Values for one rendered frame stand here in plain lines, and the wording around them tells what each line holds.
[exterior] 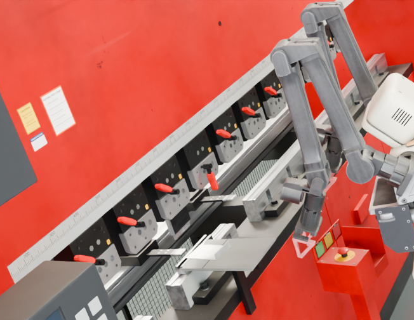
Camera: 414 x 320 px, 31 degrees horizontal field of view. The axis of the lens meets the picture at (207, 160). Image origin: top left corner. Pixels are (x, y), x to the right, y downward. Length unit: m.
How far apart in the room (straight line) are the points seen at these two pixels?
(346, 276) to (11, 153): 1.71
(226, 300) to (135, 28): 0.90
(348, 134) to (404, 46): 2.18
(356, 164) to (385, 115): 0.19
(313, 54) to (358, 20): 2.26
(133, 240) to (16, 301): 1.06
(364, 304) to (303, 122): 0.89
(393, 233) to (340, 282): 0.39
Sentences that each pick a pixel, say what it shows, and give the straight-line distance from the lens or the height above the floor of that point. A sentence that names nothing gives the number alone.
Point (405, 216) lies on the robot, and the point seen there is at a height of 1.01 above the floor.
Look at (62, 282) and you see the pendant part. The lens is 1.14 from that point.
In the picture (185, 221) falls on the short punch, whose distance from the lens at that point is 2.44.
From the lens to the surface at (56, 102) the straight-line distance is 1.99.
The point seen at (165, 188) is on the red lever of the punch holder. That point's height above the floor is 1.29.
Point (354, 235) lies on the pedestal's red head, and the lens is 2.75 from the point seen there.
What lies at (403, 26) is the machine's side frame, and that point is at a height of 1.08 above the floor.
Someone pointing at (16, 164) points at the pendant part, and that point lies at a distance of 1.09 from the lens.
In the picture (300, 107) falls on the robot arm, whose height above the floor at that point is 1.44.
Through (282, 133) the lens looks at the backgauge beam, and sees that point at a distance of 3.58.
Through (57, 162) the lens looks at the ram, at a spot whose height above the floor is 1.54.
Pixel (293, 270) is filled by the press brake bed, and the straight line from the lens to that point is 2.77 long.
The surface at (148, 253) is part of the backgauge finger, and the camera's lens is 2.58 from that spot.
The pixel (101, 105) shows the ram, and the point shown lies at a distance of 2.12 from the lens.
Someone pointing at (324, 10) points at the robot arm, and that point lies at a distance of 2.41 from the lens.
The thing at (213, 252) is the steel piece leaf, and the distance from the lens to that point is 2.42.
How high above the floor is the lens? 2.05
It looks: 19 degrees down
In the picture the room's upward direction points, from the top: 19 degrees counter-clockwise
